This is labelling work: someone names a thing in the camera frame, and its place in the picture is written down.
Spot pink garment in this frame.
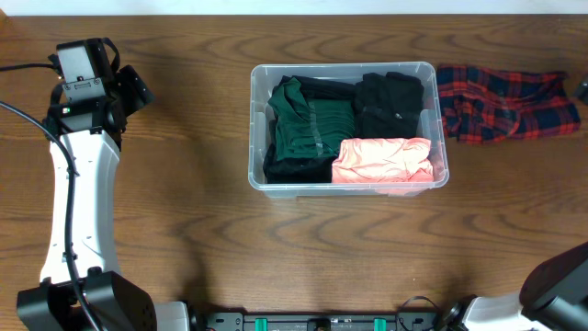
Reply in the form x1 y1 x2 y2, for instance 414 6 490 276
332 138 434 184

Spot large black garment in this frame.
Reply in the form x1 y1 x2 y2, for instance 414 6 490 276
263 82 355 184

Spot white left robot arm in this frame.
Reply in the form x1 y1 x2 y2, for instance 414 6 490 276
17 38 190 330

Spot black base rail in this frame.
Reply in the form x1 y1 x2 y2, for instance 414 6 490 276
188 297 440 331

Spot dark green garment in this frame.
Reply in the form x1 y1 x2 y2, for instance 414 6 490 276
268 75 355 161

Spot clear plastic storage bin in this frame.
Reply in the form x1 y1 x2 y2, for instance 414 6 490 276
248 62 449 199

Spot red plaid flannel shirt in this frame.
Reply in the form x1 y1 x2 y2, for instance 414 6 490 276
436 64 581 144

